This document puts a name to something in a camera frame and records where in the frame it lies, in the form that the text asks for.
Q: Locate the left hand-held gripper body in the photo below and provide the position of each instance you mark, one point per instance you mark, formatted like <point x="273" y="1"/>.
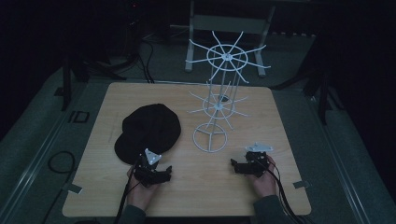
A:
<point x="146" y="174"/>

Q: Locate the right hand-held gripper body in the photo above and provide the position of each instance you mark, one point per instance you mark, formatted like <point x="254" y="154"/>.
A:
<point x="257" y="161"/>

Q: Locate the black cap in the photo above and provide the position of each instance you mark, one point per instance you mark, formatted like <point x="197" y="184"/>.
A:
<point x="152" y="127"/>

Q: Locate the person's left hand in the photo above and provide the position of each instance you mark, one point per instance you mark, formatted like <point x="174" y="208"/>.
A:
<point x="140" y="194"/>

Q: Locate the person's right hand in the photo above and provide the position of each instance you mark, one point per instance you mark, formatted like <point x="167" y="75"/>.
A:
<point x="264" y="183"/>

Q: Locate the grey tape strip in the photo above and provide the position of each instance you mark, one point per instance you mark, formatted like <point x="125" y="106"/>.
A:
<point x="72" y="188"/>
<point x="301" y="184"/>

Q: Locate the small dark object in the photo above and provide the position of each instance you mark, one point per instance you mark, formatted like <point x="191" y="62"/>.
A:
<point x="224" y="99"/>

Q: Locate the black tripod stand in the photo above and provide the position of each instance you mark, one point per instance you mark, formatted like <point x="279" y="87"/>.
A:
<point x="67" y="84"/>
<point x="322" y="93"/>

